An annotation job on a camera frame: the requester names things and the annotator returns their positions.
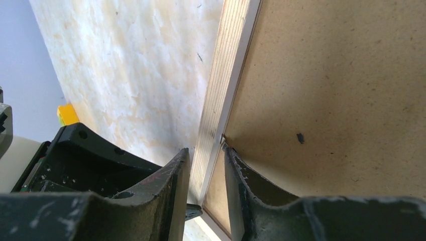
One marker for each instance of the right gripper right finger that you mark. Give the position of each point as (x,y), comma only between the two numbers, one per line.
(260,210)

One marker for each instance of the yellow plastic block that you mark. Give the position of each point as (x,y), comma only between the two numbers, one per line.
(67,115)

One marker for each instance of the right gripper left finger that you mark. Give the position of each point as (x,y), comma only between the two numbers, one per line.
(153,209)

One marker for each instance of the light wooden picture frame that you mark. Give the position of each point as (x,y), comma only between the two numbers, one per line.
(236,25)

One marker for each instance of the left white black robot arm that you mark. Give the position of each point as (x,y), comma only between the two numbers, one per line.
(16,152)

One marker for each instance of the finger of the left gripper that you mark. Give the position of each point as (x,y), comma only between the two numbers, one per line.
(79,160)

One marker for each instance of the brown cardboard backing board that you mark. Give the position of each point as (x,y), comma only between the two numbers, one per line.
(331,101)

